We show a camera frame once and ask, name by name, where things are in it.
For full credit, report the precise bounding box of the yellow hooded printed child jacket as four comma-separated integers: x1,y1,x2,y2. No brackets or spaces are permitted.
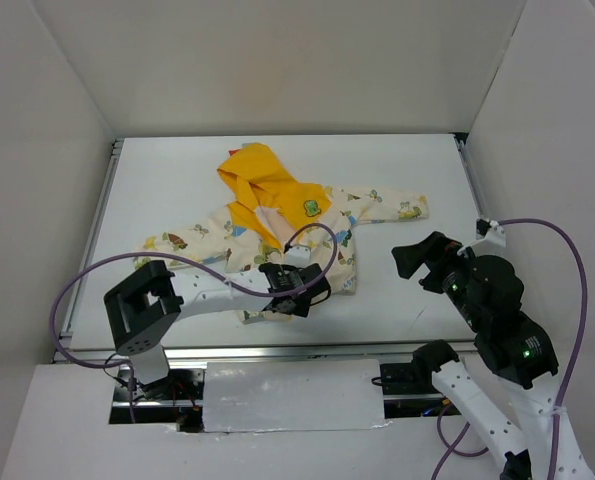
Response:
134,143,429,295

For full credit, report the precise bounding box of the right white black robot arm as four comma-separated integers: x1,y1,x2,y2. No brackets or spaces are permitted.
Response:
392,232,595,479

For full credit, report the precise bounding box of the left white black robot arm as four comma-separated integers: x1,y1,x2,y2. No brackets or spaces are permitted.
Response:
104,260,332,399

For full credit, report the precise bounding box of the white foil covered panel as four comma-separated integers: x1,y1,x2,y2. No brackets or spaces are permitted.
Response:
202,359,388,433

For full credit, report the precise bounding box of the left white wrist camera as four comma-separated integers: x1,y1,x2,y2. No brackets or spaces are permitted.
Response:
282,244,311,268

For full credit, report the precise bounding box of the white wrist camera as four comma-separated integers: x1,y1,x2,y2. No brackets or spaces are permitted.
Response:
282,244,311,268
458,217,506,257

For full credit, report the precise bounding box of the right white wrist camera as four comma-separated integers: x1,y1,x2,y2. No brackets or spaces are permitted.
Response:
458,217,506,257

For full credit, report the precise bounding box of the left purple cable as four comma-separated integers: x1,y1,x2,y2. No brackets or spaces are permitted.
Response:
49,223,339,426

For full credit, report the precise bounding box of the purple cable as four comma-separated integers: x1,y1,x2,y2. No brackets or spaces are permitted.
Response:
49,223,339,426
429,217,589,480

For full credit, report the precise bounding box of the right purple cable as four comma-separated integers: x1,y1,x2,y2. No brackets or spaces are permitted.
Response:
429,217,589,480

